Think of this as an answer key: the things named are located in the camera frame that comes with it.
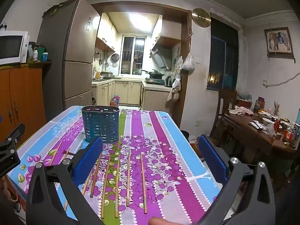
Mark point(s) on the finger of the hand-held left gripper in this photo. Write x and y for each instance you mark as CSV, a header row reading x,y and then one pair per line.
x,y
14,136
8,163

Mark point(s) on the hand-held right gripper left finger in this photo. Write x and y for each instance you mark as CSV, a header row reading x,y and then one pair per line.
x,y
86,164

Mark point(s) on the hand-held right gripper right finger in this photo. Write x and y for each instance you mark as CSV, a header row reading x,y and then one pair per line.
x,y
213,159

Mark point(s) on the blue perforated utensil holder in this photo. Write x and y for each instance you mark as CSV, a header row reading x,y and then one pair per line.
x,y
100,126

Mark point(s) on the brown wooden chopstick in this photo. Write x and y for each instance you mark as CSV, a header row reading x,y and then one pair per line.
x,y
128,178

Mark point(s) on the row of wooden chopsticks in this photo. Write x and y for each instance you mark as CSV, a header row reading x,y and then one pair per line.
x,y
143,182

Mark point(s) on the person's right hand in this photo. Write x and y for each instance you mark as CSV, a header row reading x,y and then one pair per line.
x,y
159,221

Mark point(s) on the black round bin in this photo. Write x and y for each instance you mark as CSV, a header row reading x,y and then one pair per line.
x,y
185,136

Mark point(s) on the orange wooden cabinet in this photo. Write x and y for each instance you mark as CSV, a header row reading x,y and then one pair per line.
x,y
25,93

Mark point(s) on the dark wooden dining table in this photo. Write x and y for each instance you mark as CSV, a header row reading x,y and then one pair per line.
x,y
253,133

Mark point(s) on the purple floral tablecloth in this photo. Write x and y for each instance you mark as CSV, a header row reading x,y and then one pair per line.
x,y
164,145

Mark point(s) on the pink cloth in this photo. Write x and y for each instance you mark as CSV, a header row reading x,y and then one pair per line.
x,y
241,110

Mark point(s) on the wooden chair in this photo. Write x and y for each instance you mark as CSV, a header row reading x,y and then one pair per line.
x,y
226,98

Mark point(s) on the white bowl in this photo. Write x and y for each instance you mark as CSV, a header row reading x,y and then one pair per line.
x,y
263,114
267,121

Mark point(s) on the bottles on kitchen floor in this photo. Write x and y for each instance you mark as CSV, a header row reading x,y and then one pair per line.
x,y
115,101

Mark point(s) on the hanging kitchen cloths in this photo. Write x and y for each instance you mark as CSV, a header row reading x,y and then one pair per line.
x,y
174,91

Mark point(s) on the red box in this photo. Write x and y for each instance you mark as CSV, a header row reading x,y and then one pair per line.
x,y
289,135

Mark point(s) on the white pill bottle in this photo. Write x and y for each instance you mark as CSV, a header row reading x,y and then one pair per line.
x,y
35,55

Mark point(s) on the beige kitchen base cabinets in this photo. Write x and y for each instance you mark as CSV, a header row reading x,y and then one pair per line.
x,y
133,93

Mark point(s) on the blue and white jar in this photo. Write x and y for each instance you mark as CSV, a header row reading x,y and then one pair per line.
x,y
45,57

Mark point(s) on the green container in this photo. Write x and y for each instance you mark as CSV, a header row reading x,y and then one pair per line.
x,y
40,52

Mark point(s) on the white microwave oven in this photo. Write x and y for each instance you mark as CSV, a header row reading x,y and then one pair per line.
x,y
11,46

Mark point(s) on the steel electric kettle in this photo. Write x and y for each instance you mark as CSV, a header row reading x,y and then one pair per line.
x,y
168,81

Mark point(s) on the cooking oil bottle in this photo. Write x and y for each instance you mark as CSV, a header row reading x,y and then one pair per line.
x,y
98,74

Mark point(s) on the grey cooking pot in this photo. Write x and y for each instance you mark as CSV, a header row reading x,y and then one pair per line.
x,y
106,75

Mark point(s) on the gas stove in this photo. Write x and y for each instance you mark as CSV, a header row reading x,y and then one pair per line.
x,y
154,81

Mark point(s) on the white hanging plastic bag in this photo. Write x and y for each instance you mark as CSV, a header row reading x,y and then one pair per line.
x,y
189,62

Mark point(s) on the black wok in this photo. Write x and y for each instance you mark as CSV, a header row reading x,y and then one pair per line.
x,y
155,74

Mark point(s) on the bronze refrigerator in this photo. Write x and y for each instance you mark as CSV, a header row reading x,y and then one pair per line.
x,y
75,51

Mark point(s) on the dark barred window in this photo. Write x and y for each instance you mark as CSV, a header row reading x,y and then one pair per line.
x,y
222,54

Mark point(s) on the black alarm clock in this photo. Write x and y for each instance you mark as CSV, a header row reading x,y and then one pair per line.
x,y
2,27

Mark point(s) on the hanging metal strainer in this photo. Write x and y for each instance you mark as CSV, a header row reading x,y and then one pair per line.
x,y
114,57

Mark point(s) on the steel range hood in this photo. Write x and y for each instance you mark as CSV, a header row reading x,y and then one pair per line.
x,y
160,57

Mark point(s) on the kitchen window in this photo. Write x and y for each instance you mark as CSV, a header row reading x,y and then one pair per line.
x,y
133,54

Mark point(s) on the green leaves bundle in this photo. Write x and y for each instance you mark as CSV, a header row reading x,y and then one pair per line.
x,y
56,8

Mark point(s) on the framed elephant picture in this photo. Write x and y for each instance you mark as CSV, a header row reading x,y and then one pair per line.
x,y
279,41

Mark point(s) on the ceiling light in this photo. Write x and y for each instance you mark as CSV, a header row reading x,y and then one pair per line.
x,y
144,20

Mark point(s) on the white wall switch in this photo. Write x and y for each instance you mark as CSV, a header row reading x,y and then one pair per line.
x,y
198,60

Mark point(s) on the beige wall cabinet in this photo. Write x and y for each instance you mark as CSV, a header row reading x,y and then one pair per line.
x,y
168,32
105,32

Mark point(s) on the gold round wall clock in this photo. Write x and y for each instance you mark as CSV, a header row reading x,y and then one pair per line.
x,y
201,17

